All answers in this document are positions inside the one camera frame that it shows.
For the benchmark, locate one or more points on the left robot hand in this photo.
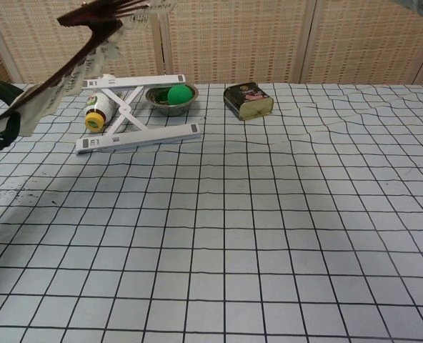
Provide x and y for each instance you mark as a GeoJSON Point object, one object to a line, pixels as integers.
{"type": "Point", "coordinates": [11, 128]}

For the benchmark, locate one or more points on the folding paper fan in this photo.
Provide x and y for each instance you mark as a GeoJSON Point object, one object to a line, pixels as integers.
{"type": "Point", "coordinates": [72, 64]}

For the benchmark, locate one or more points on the white bottle with yellow cap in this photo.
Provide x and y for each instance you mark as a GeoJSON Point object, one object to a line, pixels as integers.
{"type": "Point", "coordinates": [99, 107]}

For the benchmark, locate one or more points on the white folding laptop stand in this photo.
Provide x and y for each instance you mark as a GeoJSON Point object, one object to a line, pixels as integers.
{"type": "Point", "coordinates": [140, 137]}

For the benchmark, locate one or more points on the steel bowl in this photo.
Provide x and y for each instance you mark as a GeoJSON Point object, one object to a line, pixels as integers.
{"type": "Point", "coordinates": [172, 109]}

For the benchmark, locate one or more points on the green ball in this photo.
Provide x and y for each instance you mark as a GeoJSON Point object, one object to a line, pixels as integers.
{"type": "Point", "coordinates": [179, 95]}

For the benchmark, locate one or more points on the dark rectangular tin can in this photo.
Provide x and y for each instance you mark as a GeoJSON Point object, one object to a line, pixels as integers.
{"type": "Point", "coordinates": [247, 100]}

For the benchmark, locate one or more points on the blue grid tablecloth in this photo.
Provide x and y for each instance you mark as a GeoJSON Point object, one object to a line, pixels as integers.
{"type": "Point", "coordinates": [233, 221]}

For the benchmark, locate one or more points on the bamboo folding screen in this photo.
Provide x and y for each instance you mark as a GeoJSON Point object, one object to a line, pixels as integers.
{"type": "Point", "coordinates": [251, 39]}

